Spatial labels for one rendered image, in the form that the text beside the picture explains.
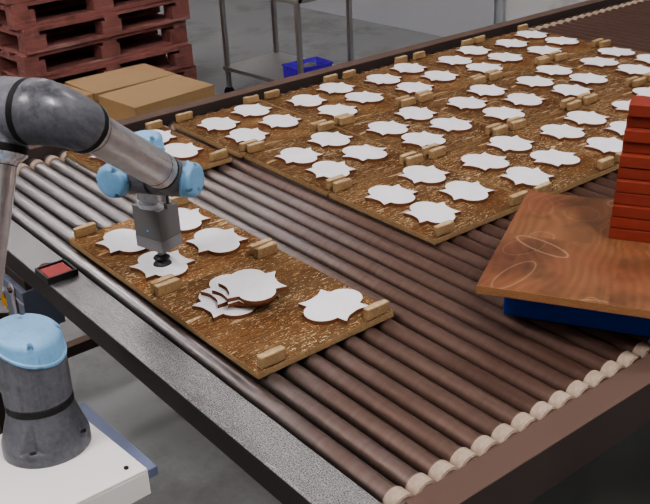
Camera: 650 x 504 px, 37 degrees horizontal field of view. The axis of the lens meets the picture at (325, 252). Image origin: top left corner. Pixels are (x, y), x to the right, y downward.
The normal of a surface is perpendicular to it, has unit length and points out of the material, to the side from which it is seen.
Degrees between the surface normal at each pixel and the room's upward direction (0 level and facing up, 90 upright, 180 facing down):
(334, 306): 0
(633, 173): 90
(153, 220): 90
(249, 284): 0
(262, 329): 0
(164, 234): 90
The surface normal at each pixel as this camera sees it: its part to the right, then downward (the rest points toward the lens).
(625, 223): -0.36, 0.43
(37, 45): 0.69, 0.29
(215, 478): -0.04, -0.90
